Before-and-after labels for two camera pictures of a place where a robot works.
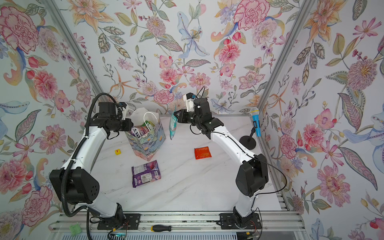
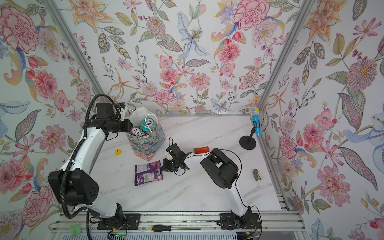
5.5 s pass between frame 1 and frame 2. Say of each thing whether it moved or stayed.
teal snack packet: moved
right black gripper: moved
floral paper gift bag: stayed
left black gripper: stayed
